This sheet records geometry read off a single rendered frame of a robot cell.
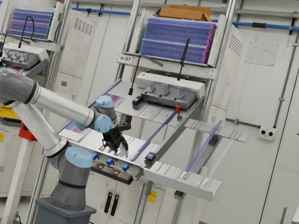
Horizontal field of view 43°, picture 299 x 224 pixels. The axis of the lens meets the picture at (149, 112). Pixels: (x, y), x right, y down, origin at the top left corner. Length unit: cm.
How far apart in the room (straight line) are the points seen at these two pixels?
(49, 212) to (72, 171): 19
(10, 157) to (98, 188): 98
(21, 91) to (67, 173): 38
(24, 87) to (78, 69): 212
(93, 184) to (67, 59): 130
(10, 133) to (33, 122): 157
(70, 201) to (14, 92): 49
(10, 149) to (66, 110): 175
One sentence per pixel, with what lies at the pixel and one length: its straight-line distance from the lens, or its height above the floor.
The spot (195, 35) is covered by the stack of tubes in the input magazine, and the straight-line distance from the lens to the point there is 250.
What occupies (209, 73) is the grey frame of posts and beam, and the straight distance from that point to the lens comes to 242.
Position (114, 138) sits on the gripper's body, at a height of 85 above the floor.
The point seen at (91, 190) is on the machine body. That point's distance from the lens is 259.
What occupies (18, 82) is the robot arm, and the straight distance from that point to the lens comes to 148.
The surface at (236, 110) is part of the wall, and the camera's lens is 389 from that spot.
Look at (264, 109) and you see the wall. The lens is 381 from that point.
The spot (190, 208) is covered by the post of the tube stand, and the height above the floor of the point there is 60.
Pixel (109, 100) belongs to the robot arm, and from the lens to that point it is 173.
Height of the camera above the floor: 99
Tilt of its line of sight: 1 degrees up
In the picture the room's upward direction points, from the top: 14 degrees clockwise
